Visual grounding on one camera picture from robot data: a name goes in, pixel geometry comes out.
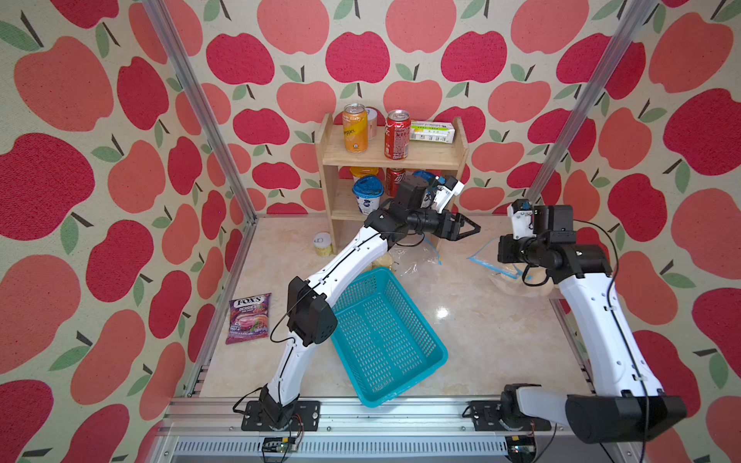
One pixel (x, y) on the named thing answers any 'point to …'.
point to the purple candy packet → (248, 318)
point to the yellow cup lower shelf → (364, 171)
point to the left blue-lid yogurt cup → (368, 191)
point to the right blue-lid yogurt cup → (425, 174)
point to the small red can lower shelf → (393, 177)
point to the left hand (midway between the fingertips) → (475, 236)
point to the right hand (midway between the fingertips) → (505, 250)
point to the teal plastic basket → (385, 340)
